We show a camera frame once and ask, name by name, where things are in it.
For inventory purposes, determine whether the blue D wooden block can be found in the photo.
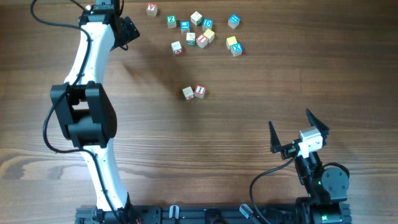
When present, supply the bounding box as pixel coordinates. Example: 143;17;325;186
202;18;213;31

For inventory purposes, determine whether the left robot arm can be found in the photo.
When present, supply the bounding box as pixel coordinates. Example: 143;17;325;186
49;1;142;223

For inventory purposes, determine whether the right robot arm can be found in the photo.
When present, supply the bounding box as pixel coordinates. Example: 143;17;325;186
267;110;353;224

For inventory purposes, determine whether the green Z wooden block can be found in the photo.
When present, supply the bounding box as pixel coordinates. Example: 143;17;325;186
167;15;177;29

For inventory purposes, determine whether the yellow wooden block centre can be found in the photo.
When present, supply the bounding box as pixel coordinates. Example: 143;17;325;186
203;29;215;43

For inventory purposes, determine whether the yellow wooden block right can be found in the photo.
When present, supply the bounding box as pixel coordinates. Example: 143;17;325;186
226;36;238;50

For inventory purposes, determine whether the blue X wooden block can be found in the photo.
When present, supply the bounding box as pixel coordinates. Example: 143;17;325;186
231;42;243;57

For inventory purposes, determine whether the blue symbol wooden block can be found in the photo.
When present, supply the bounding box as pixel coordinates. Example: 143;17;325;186
228;14;240;29

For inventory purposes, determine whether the white red wooden block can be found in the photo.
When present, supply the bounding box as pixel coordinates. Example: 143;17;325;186
171;41;182;55

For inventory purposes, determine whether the red I wooden block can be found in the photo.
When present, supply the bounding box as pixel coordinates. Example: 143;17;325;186
194;85;206;98

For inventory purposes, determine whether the white green wooden block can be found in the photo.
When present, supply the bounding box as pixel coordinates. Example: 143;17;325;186
190;11;203;26

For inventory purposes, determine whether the blue S wooden block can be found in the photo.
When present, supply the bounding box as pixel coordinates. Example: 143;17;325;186
180;21;190;34

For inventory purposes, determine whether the red framed I block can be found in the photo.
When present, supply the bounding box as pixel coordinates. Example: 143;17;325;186
196;34;208;49

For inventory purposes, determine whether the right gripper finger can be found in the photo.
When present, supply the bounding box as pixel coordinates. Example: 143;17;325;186
269;121;282;151
306;108;330;136

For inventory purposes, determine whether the green picture wooden block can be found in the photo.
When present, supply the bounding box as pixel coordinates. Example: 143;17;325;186
186;32;196;45

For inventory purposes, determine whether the red V wooden block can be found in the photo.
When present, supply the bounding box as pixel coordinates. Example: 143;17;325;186
146;3;158;17

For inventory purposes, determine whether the yellow wooden block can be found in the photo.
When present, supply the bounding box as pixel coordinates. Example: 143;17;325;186
203;29;215;43
226;36;238;50

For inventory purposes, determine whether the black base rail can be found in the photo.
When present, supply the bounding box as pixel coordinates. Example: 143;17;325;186
75;203;353;224

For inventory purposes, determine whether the white number wooden block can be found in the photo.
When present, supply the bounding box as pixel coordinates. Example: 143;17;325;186
182;86;195;100

